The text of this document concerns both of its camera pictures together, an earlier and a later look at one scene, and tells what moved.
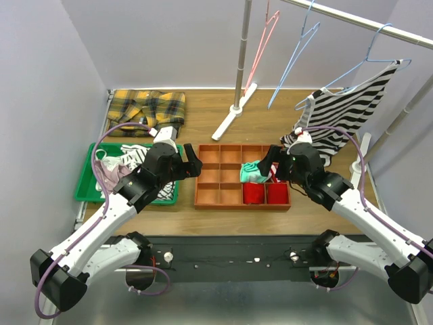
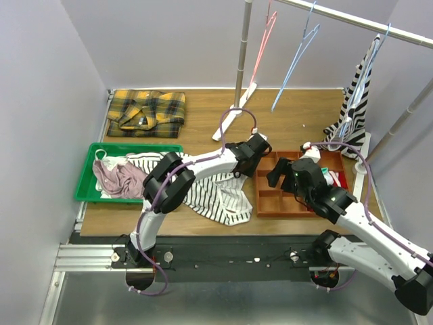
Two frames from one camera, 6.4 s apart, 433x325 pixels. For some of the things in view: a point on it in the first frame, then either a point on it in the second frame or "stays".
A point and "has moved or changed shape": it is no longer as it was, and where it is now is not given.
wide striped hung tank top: [332, 116] to [350, 135]
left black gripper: [185, 166] to [246, 166]
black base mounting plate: [231, 259] stays
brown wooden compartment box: [218, 182] to [277, 202]
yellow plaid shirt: [156, 110] stays
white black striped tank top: [134, 157] has moved or changed shape
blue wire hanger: [304, 38] to [306, 44]
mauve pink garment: [110, 179] stays
